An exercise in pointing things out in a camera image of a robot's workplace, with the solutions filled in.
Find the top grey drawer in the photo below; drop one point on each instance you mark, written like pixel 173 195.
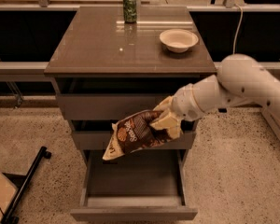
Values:
pixel 100 98

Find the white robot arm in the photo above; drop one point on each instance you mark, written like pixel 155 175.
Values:
pixel 239 80

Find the bottom grey drawer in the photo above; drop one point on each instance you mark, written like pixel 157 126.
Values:
pixel 147 185

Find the grey drawer cabinet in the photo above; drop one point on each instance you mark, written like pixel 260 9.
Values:
pixel 99 43

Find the brown chip bag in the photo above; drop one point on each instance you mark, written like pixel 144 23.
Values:
pixel 135 133

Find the black stand leg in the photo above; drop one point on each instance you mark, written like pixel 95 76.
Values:
pixel 22 182

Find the green soda can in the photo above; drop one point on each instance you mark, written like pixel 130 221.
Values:
pixel 130 11

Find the grey drawer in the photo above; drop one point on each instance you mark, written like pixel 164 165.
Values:
pixel 147 185
pixel 100 98
pixel 96 134

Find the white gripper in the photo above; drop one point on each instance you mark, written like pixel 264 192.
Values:
pixel 184 104

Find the middle grey drawer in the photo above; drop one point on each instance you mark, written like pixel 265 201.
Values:
pixel 96 134

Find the white paper bowl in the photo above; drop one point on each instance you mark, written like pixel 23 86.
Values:
pixel 178 40

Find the cardboard box right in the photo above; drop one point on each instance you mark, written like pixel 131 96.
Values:
pixel 273 122

